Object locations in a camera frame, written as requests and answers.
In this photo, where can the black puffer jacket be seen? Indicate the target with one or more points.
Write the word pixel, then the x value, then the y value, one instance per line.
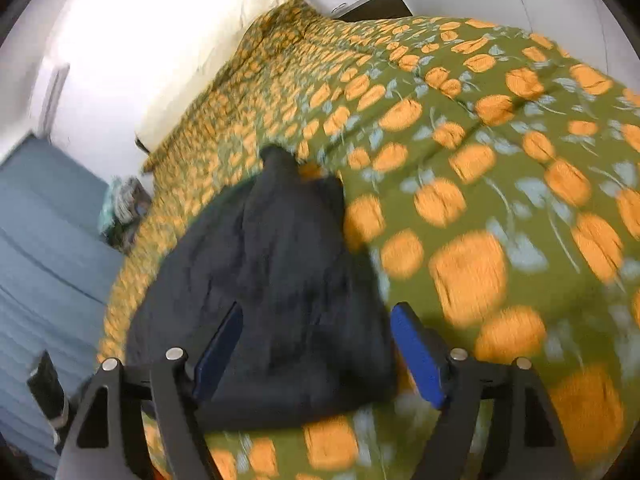
pixel 315 340

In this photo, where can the blue pleated curtain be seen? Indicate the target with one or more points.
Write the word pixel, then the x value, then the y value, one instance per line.
pixel 56 277

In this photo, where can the cream padded headboard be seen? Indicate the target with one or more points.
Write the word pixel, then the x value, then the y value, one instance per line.
pixel 222 35

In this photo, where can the pile of clothes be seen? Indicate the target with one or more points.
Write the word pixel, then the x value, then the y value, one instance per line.
pixel 124 206

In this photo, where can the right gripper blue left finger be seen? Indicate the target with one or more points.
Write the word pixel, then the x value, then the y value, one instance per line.
pixel 107 440

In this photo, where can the green orange floral duvet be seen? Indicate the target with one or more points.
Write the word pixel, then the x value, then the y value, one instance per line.
pixel 492 178

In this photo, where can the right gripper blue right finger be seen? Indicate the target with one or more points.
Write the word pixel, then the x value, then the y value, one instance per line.
pixel 525 438

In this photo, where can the dark right nightstand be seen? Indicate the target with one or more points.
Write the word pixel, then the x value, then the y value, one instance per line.
pixel 367 10

